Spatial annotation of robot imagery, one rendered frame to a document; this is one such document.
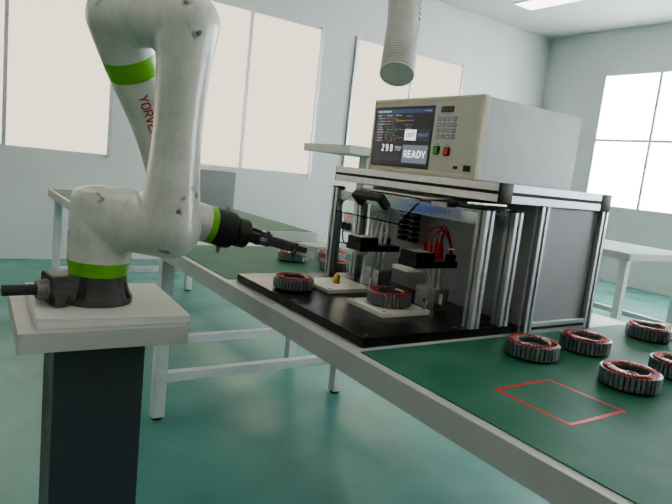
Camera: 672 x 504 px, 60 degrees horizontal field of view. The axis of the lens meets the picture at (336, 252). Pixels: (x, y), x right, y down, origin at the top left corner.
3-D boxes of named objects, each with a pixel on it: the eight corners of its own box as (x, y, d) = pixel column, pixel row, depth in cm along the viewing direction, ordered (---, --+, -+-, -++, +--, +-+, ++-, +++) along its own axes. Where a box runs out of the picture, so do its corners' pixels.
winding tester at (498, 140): (473, 180, 141) (485, 93, 138) (367, 169, 177) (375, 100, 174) (571, 191, 163) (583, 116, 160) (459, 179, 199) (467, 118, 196)
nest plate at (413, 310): (382, 318, 138) (383, 313, 138) (347, 302, 150) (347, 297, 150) (429, 315, 146) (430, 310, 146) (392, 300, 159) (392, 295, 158)
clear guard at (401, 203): (397, 225, 121) (401, 196, 120) (335, 211, 141) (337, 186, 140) (503, 229, 139) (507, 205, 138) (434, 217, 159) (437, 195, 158)
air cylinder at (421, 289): (432, 310, 152) (435, 289, 151) (413, 303, 158) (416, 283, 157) (446, 309, 155) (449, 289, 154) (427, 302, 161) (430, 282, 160)
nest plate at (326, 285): (328, 294, 158) (328, 289, 158) (300, 281, 170) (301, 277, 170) (372, 292, 166) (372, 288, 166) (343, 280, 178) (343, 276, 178)
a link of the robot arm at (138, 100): (111, 90, 122) (164, 78, 125) (107, 68, 130) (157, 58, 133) (158, 223, 147) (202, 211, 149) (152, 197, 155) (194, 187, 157)
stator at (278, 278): (276, 292, 153) (277, 278, 153) (269, 282, 164) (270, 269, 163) (317, 293, 156) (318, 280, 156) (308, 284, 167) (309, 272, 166)
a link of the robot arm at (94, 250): (113, 284, 118) (121, 190, 115) (50, 271, 122) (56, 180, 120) (151, 275, 131) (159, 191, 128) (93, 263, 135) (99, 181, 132)
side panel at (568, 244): (523, 335, 145) (543, 206, 141) (513, 331, 148) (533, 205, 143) (589, 328, 161) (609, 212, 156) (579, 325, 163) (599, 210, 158)
